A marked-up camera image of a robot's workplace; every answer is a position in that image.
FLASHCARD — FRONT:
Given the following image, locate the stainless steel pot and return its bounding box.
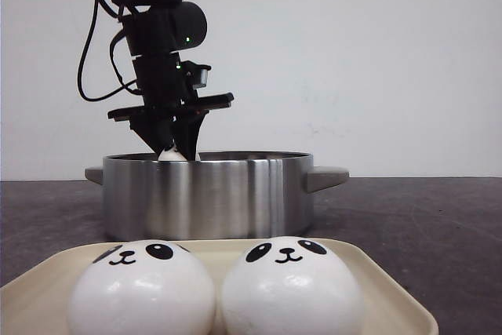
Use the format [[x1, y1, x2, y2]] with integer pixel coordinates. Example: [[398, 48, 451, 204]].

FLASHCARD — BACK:
[[85, 151, 349, 241]]

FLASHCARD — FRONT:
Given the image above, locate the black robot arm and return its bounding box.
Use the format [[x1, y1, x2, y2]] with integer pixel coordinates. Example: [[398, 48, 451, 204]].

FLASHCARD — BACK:
[[93, 0, 234, 160]]

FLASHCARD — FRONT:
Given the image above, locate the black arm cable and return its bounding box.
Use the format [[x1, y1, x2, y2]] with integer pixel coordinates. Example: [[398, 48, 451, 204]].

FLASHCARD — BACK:
[[77, 0, 142, 102]]

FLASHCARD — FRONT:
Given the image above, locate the cream plastic tray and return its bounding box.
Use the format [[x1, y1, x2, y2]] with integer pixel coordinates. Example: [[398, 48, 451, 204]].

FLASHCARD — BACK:
[[1, 239, 439, 334]]

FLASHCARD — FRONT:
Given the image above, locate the panda bun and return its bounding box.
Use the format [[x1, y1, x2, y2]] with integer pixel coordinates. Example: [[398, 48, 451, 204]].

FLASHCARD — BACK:
[[67, 239, 216, 334], [220, 236, 364, 334], [158, 144, 188, 162]]

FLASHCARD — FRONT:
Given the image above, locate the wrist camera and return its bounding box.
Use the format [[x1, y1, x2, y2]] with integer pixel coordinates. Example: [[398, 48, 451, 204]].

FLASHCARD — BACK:
[[182, 60, 212, 89]]

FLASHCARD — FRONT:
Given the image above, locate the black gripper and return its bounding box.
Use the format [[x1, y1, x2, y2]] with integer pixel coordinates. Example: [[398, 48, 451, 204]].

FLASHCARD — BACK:
[[107, 53, 234, 161]]

